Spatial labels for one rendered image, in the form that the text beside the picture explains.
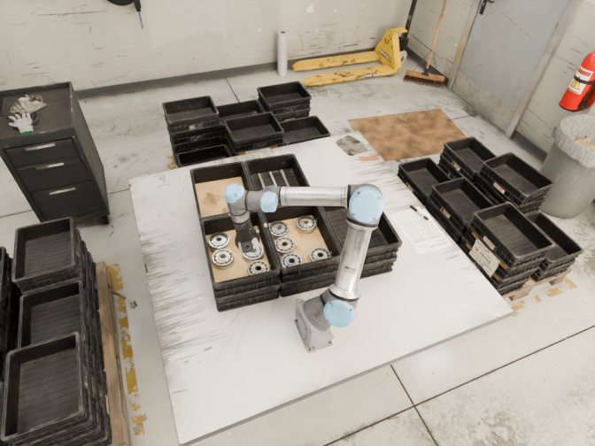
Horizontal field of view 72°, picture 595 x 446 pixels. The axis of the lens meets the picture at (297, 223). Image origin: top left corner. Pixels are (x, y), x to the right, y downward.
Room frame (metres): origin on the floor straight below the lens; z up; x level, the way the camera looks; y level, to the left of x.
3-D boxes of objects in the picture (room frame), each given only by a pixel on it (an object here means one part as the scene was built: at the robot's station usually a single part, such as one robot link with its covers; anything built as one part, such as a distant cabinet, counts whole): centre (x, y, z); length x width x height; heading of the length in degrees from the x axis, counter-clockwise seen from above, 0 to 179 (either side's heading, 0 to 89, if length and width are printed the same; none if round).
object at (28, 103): (2.37, 1.83, 0.88); 0.29 x 0.22 x 0.03; 25
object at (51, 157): (2.29, 1.73, 0.45); 0.60 x 0.45 x 0.90; 25
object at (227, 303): (1.22, 0.27, 0.76); 0.40 x 0.30 x 0.12; 20
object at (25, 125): (2.15, 1.76, 0.88); 0.25 x 0.19 x 0.03; 25
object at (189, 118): (2.89, 0.91, 0.37); 0.40 x 0.30 x 0.45; 115
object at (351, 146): (2.36, -0.34, 0.71); 0.22 x 0.19 x 0.01; 25
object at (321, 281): (1.32, -0.02, 0.76); 0.40 x 0.30 x 0.12; 20
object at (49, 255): (1.40, 1.39, 0.37); 0.40 x 0.30 x 0.45; 25
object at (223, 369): (1.49, -0.01, 0.35); 1.60 x 1.60 x 0.70; 25
